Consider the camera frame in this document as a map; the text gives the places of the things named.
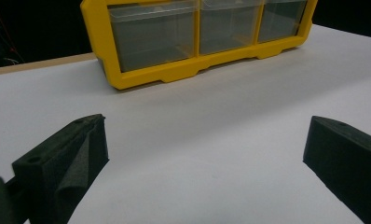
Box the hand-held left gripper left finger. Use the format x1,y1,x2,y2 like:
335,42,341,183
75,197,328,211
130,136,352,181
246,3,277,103
11,113,110,224

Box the yellow drawer cabinet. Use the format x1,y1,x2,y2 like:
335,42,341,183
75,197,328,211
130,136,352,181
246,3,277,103
79,0,319,91

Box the clear plastic drawer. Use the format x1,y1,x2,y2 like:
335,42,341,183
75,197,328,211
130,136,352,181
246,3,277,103
107,0,199,74
257,0,309,44
199,0,264,56

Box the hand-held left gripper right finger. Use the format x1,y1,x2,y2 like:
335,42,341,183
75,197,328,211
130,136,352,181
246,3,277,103
302,115,371,224

